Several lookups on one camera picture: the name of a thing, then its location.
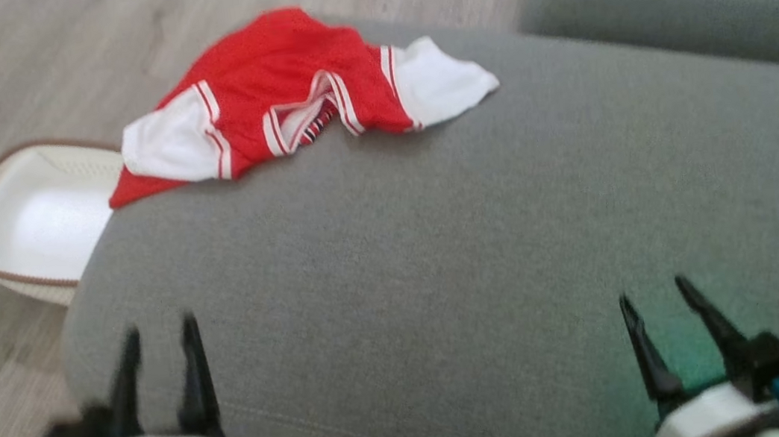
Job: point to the grey sofa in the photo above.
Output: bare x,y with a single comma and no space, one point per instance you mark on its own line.
477,252

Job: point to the white brown-rimmed laundry basket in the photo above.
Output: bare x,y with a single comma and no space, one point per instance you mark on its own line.
36,220

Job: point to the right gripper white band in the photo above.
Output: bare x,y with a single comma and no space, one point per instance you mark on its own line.
717,420

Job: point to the red and white jersey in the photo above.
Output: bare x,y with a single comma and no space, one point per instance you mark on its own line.
264,69

